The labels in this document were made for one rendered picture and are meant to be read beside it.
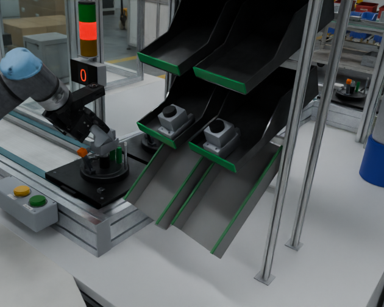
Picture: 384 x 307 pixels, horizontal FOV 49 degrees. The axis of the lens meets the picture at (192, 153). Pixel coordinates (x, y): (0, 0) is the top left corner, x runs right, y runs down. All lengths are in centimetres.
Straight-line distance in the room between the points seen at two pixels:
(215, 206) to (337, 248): 43
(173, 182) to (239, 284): 29
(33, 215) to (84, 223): 13
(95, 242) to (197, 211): 28
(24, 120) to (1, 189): 53
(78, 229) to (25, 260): 14
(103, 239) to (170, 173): 24
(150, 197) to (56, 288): 30
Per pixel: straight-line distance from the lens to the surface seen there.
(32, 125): 167
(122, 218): 112
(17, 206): 117
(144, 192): 106
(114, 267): 108
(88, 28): 131
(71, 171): 126
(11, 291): 107
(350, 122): 206
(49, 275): 108
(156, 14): 668
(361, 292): 113
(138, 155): 134
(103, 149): 118
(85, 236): 111
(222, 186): 97
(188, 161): 102
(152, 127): 97
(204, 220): 96
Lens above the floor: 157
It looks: 26 degrees down
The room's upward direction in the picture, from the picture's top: 4 degrees clockwise
